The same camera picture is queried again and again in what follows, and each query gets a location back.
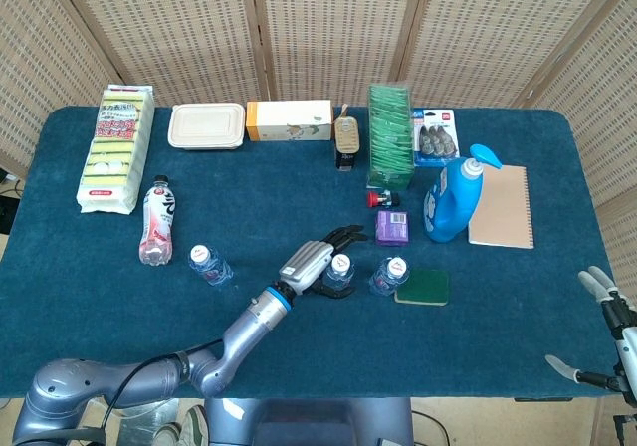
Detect white green shoe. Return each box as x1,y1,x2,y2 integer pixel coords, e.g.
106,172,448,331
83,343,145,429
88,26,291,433
177,404,208,446

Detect blue detergent bottle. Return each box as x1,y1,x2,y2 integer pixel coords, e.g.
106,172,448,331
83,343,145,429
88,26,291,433
423,142,505,244

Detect blister pack of clips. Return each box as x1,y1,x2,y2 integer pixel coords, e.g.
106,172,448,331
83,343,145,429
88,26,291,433
410,108,458,168

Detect clear box green sachets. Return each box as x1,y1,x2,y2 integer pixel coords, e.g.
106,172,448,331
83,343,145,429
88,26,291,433
366,84,415,191

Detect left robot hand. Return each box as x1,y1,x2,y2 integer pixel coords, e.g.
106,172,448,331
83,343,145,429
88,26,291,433
277,224,370,302

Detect yellow sponge multipack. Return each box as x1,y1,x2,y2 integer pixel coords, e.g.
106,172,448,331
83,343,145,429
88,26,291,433
76,84,155,216

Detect beige lidded lunch box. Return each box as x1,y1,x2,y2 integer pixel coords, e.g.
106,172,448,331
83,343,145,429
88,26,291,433
167,103,247,152

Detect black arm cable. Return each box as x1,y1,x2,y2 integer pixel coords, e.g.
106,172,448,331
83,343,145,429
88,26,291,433
99,338,225,446

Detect teal table cloth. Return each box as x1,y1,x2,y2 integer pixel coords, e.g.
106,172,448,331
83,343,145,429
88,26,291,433
0,106,631,401

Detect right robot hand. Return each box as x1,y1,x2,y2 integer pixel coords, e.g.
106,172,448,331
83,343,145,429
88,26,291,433
544,265,637,407

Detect white orange tea box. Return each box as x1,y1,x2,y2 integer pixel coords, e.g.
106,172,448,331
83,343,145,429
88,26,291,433
245,99,334,143

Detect small purple box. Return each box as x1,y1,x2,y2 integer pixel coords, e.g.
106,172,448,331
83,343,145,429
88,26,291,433
374,209,413,247

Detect red push button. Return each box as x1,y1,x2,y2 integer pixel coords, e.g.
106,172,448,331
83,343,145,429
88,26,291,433
366,190,402,209

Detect woven folding screen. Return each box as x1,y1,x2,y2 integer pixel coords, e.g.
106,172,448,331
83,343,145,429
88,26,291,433
0,0,637,328

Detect brown spiral notebook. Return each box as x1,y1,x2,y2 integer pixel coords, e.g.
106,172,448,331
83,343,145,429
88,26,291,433
467,164,535,251

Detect pink drink bottle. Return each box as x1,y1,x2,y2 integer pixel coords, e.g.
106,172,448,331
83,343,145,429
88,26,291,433
138,174,180,267

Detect clear Ganten water bottle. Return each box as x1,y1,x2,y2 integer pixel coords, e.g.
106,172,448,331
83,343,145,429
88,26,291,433
367,255,412,298
187,244,234,287
321,253,356,293

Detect green yellow sponge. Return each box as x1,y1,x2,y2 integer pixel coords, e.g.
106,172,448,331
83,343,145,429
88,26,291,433
394,268,451,308

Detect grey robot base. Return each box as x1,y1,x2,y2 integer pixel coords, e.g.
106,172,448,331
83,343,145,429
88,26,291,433
203,396,414,446

